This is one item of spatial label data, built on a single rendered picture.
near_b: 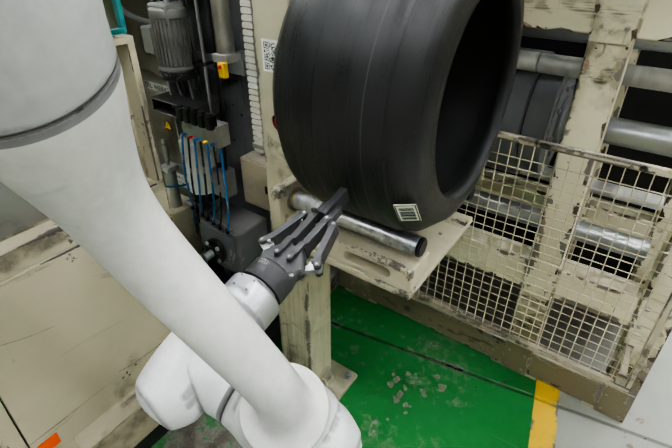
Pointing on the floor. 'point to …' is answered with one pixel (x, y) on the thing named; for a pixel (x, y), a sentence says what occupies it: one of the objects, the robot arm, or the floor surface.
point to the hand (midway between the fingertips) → (334, 205)
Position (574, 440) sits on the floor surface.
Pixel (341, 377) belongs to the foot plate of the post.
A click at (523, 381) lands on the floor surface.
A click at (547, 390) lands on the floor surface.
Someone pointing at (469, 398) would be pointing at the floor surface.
